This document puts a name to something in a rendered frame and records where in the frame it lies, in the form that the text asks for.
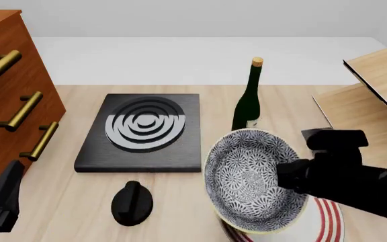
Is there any brown wooden cabinet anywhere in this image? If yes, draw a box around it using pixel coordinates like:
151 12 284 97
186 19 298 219
0 9 67 212

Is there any dark green wine bottle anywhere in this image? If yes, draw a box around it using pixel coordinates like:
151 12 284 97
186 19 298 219
230 56 265 132

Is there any black white patterned bowl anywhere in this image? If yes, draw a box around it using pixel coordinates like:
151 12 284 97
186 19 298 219
202 128 311 234

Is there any pale wooden rack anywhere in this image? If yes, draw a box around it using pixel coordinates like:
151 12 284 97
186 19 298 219
311 41 387 175

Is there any round black stove knob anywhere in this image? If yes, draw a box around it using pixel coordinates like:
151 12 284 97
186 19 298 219
110 179 155 227

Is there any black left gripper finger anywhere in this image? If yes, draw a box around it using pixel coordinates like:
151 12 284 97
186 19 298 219
0 159 26 206

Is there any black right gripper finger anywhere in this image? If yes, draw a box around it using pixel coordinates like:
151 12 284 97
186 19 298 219
276 159 312 196

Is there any flat black stove plate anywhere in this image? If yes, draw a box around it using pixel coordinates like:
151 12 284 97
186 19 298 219
74 93 203 173

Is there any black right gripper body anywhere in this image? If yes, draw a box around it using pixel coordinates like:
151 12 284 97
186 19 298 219
304 147 364 196

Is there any white plate with red rings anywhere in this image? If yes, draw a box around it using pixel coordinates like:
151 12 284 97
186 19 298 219
218 196 346 242

